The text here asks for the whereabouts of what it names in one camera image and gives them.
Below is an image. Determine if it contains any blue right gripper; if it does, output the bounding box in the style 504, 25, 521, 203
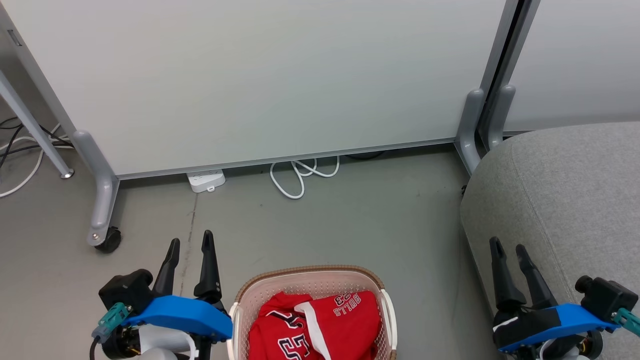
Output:
489, 237, 621, 354

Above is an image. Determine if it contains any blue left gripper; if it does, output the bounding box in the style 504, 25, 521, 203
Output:
122, 230, 234, 344

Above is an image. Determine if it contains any red Bulls jersey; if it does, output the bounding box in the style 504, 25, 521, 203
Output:
248, 290, 382, 360

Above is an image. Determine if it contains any grey fabric sofa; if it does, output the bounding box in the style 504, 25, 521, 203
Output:
460, 121, 640, 360

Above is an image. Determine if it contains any black caster wheel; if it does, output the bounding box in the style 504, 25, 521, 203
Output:
95, 226, 122, 253

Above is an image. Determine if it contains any white power strip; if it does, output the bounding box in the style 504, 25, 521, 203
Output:
186, 169, 226, 194

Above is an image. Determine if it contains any grey partition foot with caster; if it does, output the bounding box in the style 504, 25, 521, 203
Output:
72, 131, 121, 247

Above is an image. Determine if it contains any beige plastic laundry basket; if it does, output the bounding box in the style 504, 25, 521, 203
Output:
227, 265, 399, 360

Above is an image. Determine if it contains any large white partition panel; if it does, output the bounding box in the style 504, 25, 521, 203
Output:
0, 0, 523, 180

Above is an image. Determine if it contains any narrow white partition panel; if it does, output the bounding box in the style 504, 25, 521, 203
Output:
480, 0, 640, 137

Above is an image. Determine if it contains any looped white power cable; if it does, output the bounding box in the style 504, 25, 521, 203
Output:
270, 156, 341, 200

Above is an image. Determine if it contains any white floor cable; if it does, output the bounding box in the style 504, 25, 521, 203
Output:
0, 124, 62, 199

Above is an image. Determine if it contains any black floor cable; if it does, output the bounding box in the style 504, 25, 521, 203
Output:
0, 117, 74, 167

